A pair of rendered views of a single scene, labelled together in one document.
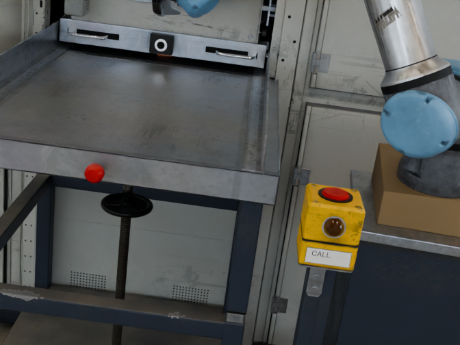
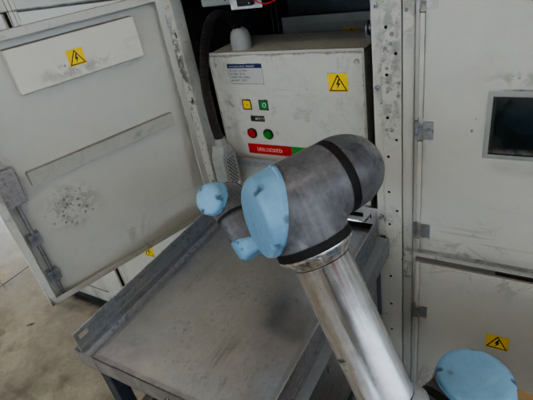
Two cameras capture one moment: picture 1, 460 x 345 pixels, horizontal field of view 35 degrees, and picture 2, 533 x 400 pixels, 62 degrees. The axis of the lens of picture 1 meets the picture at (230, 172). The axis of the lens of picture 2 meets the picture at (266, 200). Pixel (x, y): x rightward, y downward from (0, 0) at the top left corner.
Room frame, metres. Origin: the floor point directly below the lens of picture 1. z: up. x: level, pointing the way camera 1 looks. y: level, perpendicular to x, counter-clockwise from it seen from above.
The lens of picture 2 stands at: (0.78, -0.40, 1.68)
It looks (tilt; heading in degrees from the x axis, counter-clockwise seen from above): 31 degrees down; 34
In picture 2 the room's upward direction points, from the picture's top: 11 degrees counter-clockwise
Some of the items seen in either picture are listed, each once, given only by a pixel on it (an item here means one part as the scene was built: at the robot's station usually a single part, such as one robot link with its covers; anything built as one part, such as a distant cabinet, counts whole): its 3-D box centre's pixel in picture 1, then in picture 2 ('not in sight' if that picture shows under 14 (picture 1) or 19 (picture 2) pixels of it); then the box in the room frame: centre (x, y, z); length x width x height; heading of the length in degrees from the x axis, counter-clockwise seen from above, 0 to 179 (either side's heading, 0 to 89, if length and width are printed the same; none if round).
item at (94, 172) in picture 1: (95, 171); not in sight; (1.13, 0.22, 0.82); 0.04 x 0.03 x 0.03; 179
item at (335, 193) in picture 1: (335, 197); not in sight; (0.96, -0.15, 0.90); 0.04 x 0.04 x 0.02
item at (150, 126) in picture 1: (134, 111); (243, 297); (1.49, 0.22, 0.82); 0.68 x 0.62 x 0.06; 179
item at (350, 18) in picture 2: not in sight; (351, 39); (2.44, 0.21, 1.28); 0.58 x 0.02 x 0.19; 89
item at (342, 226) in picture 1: (334, 228); not in sight; (0.91, -0.15, 0.87); 0.03 x 0.01 x 0.03; 89
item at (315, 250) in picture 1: (329, 226); not in sight; (0.96, -0.15, 0.85); 0.08 x 0.08 x 0.10; 89
